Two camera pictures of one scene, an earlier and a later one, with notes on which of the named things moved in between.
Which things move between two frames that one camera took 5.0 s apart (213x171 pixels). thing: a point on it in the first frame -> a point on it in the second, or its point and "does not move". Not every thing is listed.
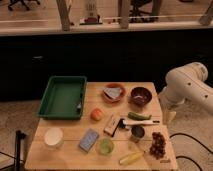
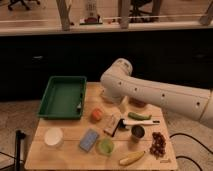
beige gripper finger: [169, 117] -> [124, 104]
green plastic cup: [106, 146] does not move
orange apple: [96, 114] does not move
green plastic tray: [64, 98] does not move
